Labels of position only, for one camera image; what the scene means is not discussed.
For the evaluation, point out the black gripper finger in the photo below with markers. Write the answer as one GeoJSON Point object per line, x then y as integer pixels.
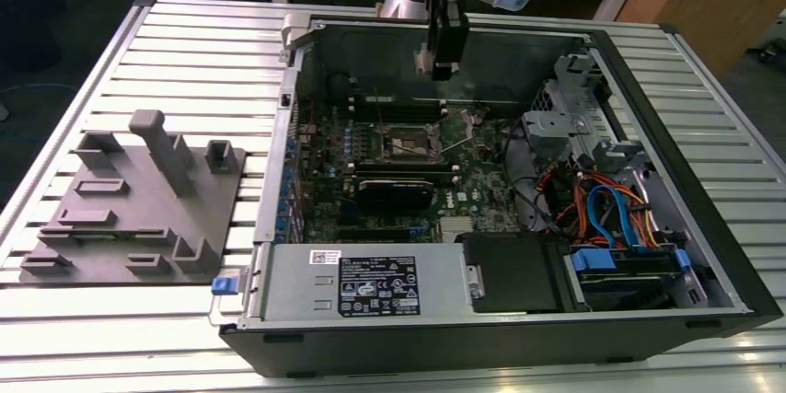
{"type": "Point", "coordinates": [453, 52]}
{"type": "Point", "coordinates": [436, 20]}

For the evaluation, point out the silver CPU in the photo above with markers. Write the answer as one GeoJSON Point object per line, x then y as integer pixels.
{"type": "Point", "coordinates": [422, 59]}

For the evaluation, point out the CPU socket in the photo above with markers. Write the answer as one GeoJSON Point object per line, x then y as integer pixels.
{"type": "Point", "coordinates": [402, 135]}

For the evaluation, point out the black expansion slot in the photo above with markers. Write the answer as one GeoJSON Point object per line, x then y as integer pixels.
{"type": "Point", "coordinates": [369, 234]}

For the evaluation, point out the silver metal drive cage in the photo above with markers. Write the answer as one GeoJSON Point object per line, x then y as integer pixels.
{"type": "Point", "coordinates": [551, 123]}

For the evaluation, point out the green motherboard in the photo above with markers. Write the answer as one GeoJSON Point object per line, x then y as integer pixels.
{"type": "Point", "coordinates": [485, 181]}

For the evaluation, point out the black graphics card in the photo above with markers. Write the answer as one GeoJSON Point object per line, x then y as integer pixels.
{"type": "Point", "coordinates": [393, 195]}

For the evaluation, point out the small silver heatsink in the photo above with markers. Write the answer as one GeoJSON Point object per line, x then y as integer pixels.
{"type": "Point", "coordinates": [458, 224]}

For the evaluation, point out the wooden cabinet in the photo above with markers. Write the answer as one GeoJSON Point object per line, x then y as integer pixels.
{"type": "Point", "coordinates": [719, 6]}

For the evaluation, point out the hard disk in blue carrier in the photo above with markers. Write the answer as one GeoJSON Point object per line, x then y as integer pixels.
{"type": "Point", "coordinates": [593, 260]}

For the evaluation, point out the silver power supply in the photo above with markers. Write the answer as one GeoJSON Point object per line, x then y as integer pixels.
{"type": "Point", "coordinates": [296, 282]}

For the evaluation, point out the grey parts rack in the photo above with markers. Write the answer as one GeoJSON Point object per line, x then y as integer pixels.
{"type": "Point", "coordinates": [154, 227]}

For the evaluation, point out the blue case latch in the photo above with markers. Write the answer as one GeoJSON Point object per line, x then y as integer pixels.
{"type": "Point", "coordinates": [224, 286]}

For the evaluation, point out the black PC case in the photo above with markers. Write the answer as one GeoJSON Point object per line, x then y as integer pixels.
{"type": "Point", "coordinates": [430, 347]}

